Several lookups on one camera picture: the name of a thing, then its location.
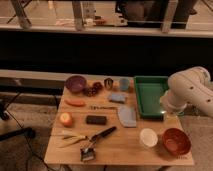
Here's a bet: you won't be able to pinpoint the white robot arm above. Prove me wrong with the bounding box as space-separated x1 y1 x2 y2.
160 66 213 118

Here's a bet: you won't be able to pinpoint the red bowl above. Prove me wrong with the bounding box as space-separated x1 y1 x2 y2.
162 128 191 156

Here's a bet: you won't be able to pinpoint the purple bowl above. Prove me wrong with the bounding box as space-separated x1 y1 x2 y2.
65 75 87 93

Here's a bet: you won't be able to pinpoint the white cup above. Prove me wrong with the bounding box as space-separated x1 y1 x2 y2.
139 128 158 148

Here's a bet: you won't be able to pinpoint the green plastic tray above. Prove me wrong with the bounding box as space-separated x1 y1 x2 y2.
134 76 168 120

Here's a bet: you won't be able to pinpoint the light blue cloth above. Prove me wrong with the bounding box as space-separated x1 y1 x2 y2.
117 105 137 128

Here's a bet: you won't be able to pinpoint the blue cup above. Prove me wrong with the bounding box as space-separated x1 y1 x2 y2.
119 78 130 91

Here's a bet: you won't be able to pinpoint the wooden table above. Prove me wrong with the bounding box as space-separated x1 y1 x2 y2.
43 78 195 167

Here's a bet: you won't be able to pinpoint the thin metal fork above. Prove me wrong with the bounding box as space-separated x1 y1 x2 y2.
90 106 117 110

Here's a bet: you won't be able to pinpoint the dark red grapes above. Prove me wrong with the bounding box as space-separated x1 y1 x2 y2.
83 82 103 97

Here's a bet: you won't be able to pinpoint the black rectangular block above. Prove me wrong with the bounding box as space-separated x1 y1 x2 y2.
86 115 107 125

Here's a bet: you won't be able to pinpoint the metal dish brush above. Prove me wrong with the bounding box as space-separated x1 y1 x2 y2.
80 142 95 162

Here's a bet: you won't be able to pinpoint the orange carrot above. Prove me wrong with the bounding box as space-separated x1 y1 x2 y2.
65 99 86 107

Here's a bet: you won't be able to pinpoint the corn cob with husk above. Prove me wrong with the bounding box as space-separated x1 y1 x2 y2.
59 131 87 148

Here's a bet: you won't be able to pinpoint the red yellow apple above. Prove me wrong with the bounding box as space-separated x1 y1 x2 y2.
59 112 74 127

